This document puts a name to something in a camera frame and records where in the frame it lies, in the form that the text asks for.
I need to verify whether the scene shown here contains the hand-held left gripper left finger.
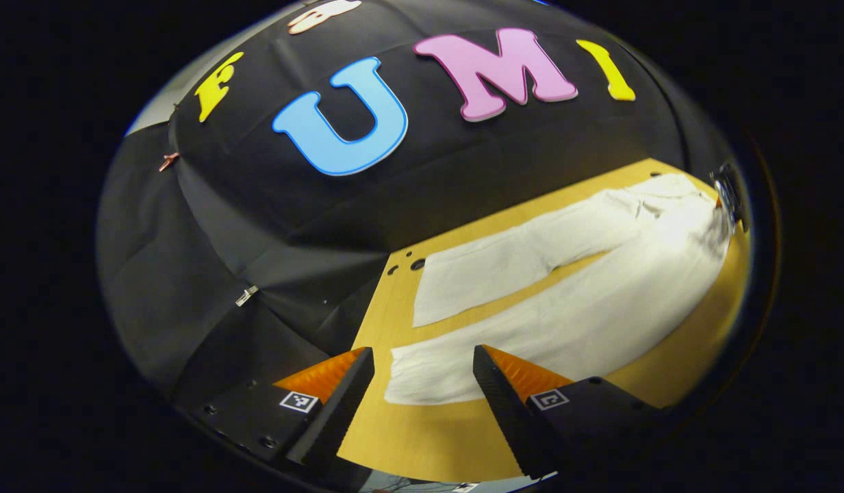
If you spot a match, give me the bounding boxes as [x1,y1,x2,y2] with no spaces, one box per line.
[186,346,376,473]

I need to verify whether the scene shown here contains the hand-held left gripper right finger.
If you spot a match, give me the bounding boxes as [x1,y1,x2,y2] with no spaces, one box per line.
[472,344,672,480]

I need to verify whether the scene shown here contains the white jeans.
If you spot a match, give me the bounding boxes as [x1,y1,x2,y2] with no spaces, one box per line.
[383,173,734,406]

